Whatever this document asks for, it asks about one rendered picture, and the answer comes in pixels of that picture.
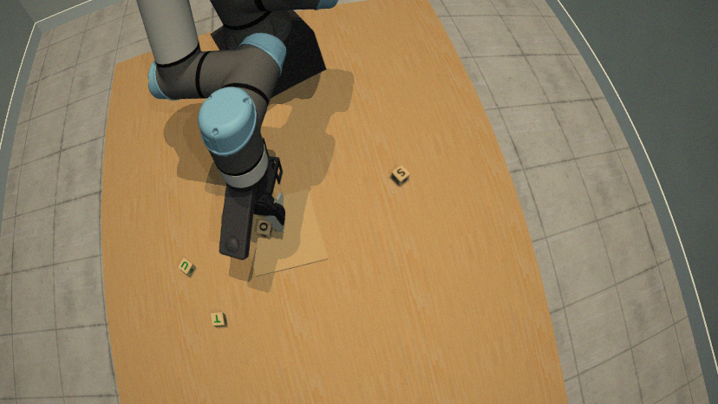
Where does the tan square mat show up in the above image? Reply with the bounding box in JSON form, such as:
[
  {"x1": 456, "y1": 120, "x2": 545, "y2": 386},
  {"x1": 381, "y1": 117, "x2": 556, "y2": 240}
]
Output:
[{"x1": 249, "y1": 189, "x2": 328, "y2": 277}]

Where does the beige letter block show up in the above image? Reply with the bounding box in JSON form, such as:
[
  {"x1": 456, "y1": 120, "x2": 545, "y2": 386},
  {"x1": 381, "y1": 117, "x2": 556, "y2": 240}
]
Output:
[
  {"x1": 178, "y1": 257, "x2": 196, "y2": 277},
  {"x1": 210, "y1": 312, "x2": 227, "y2": 328},
  {"x1": 256, "y1": 219, "x2": 273, "y2": 238},
  {"x1": 391, "y1": 165, "x2": 410, "y2": 186}
]

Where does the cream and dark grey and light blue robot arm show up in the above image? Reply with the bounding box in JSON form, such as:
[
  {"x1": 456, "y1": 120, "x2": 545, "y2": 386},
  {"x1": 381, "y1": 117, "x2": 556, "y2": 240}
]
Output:
[{"x1": 136, "y1": 0, "x2": 338, "y2": 260}]

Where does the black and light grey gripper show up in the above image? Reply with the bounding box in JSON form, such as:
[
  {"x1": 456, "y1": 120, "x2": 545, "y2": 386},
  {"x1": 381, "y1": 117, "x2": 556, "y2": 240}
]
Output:
[{"x1": 227, "y1": 138, "x2": 285, "y2": 232}]

